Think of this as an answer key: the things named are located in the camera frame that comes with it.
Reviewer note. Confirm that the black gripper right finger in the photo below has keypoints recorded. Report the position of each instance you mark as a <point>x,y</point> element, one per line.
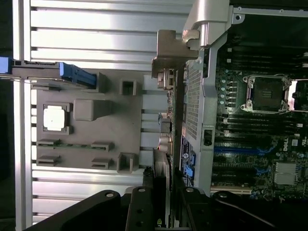
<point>192,211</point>

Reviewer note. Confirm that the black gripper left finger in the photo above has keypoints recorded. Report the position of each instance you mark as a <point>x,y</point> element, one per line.
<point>139,211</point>

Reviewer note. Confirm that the white expansion slot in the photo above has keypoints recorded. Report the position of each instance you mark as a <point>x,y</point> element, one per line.
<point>231,191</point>

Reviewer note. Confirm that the blue expansion slot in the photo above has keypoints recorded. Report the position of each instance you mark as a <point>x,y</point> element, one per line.
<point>238,150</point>

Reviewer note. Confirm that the green RAM stick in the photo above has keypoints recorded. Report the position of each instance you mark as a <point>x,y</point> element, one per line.
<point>77,145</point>

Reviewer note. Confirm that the grey parts rack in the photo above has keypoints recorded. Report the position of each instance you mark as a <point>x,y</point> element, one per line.
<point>108,125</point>

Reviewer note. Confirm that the green motherboard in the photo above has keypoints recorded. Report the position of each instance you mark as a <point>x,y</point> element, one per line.
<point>269,154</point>

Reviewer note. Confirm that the silver heat sink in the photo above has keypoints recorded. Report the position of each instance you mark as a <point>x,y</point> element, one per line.
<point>286,173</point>

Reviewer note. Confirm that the open black PC case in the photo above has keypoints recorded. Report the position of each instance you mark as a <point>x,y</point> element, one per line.
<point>207,108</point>

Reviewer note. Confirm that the silver CPU chip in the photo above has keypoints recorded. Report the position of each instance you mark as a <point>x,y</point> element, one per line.
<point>54,118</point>

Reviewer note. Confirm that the CPU socket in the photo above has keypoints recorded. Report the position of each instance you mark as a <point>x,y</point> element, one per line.
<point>265,92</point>

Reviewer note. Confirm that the hard disk with blue carrier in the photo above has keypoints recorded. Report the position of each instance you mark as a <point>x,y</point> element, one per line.
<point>77,74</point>

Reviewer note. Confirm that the metal socket cover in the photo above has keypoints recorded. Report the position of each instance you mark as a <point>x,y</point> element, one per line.
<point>300,96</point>

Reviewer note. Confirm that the black RAM slot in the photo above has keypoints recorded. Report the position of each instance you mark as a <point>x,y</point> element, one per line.
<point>264,49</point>
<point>264,67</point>

